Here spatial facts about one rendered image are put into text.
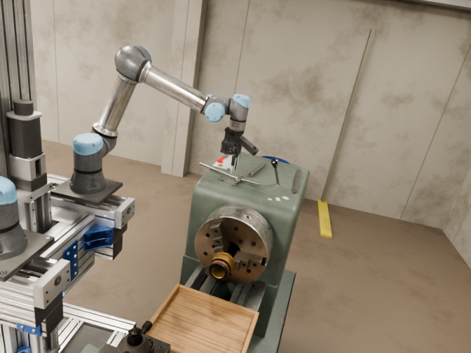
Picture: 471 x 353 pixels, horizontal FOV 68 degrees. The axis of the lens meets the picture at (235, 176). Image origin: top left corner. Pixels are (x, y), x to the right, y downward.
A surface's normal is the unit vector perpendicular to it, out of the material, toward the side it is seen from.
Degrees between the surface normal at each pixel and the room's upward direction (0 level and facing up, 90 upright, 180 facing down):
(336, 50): 90
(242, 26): 90
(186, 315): 0
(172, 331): 0
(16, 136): 90
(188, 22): 90
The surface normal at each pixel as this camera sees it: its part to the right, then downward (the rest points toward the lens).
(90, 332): 0.16, -0.91
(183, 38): -0.18, 0.36
